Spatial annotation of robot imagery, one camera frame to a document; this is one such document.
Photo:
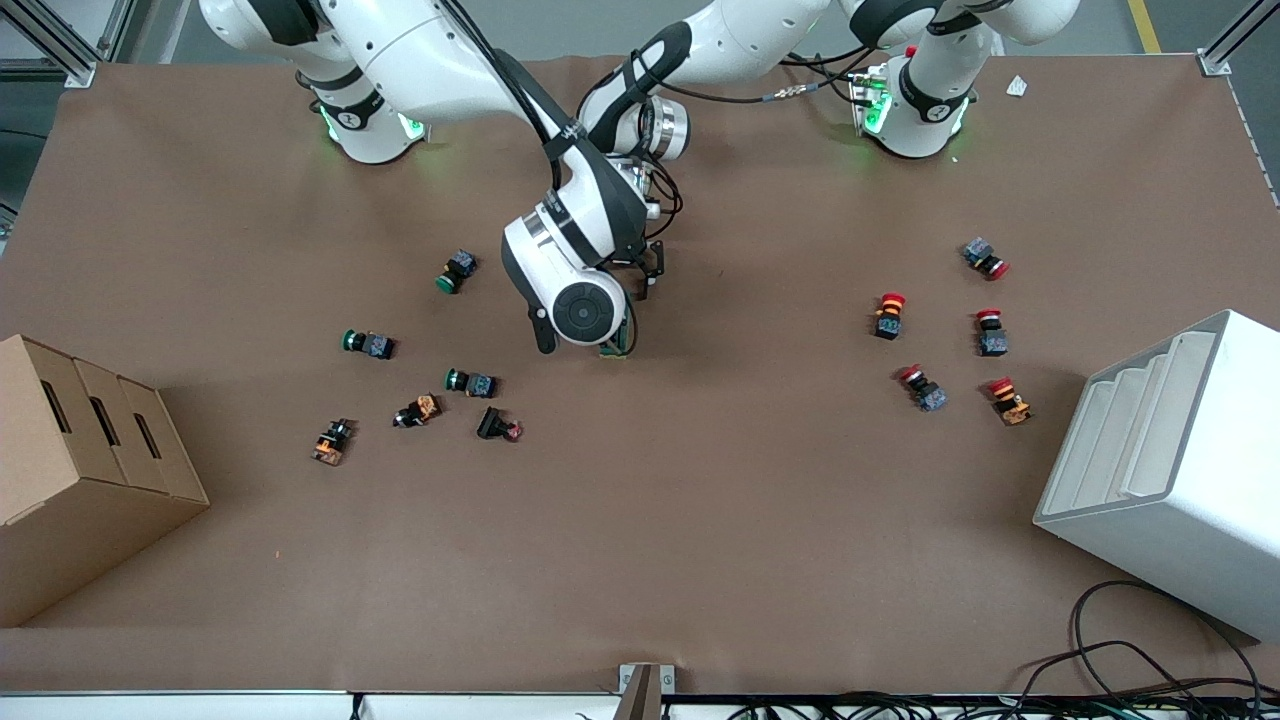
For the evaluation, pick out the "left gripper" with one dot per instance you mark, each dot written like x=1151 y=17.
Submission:
x=648 y=268

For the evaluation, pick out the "green load switch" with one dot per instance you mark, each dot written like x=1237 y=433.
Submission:
x=617 y=347

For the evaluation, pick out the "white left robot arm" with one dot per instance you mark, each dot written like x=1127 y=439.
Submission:
x=760 y=40

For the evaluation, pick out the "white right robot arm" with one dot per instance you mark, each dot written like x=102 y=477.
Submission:
x=420 y=60

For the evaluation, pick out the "green push button blue block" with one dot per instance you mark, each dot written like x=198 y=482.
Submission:
x=370 y=344
x=458 y=270
x=472 y=382

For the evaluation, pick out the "black button orange block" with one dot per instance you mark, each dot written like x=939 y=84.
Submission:
x=333 y=442
x=418 y=411

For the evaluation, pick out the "red button orange collar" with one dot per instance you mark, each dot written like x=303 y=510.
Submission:
x=889 y=315

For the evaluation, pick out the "brown paper table cover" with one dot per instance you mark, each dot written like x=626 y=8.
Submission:
x=700 y=520

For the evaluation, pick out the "red button blue block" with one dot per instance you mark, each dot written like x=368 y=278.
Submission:
x=925 y=390
x=991 y=335
x=983 y=256

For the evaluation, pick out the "red button orange clear block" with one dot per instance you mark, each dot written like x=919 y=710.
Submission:
x=1010 y=402

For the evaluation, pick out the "small white paper tag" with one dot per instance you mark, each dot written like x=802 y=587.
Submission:
x=1016 y=86

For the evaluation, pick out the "brown cardboard box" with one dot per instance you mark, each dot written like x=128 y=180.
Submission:
x=80 y=480

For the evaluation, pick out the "white slotted plastic bin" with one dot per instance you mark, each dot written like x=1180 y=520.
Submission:
x=1190 y=480

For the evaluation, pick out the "black switch pink tip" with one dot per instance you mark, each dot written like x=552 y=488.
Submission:
x=495 y=424

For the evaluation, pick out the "metal edge bracket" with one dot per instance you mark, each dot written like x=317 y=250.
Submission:
x=645 y=690

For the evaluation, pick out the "white table edge rail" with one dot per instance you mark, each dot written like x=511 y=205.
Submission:
x=200 y=705

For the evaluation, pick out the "aluminium frame profile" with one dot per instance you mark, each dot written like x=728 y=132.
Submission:
x=60 y=45
x=1225 y=50

